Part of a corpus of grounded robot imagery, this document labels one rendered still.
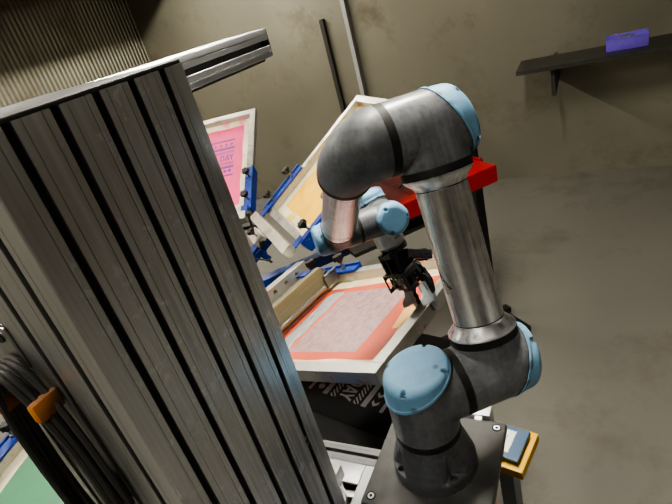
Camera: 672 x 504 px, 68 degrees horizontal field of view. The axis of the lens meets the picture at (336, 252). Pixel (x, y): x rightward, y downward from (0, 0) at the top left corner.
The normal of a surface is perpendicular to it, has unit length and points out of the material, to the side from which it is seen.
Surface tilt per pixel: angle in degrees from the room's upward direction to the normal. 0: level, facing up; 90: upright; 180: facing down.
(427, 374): 8
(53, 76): 90
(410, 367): 7
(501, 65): 90
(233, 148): 32
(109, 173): 90
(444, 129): 77
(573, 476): 0
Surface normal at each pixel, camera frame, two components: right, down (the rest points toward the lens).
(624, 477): -0.25, -0.86
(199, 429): 0.89, -0.02
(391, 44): -0.39, 0.51
